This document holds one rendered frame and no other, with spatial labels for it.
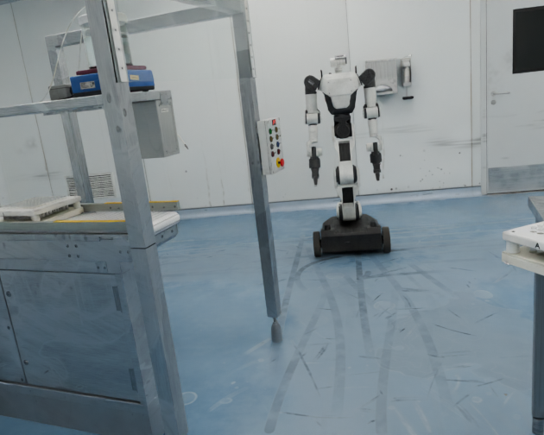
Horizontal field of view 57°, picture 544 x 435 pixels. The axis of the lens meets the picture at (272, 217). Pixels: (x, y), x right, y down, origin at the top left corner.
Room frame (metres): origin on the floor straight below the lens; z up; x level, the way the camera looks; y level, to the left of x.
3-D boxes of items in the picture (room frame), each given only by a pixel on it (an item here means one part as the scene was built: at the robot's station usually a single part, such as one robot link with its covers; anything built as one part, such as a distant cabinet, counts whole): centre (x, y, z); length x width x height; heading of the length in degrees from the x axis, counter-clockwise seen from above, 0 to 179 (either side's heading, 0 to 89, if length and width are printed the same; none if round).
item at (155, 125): (1.86, 0.43, 1.20); 0.22 x 0.11 x 0.20; 67
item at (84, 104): (1.81, 0.67, 1.31); 0.62 x 0.38 x 0.04; 67
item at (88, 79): (1.79, 0.48, 1.38); 0.21 x 0.20 x 0.09; 157
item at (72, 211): (1.93, 0.92, 0.90); 0.24 x 0.24 x 0.02; 67
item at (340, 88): (3.94, -0.63, 1.23); 0.34 x 0.30 x 0.36; 81
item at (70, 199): (1.93, 0.92, 0.95); 0.25 x 0.24 x 0.02; 157
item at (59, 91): (1.89, 0.69, 1.36); 0.12 x 0.07 x 0.06; 67
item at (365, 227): (3.92, -0.63, 0.19); 0.64 x 0.52 x 0.33; 171
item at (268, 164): (2.46, -0.03, 1.03); 0.17 x 0.06 x 0.26; 157
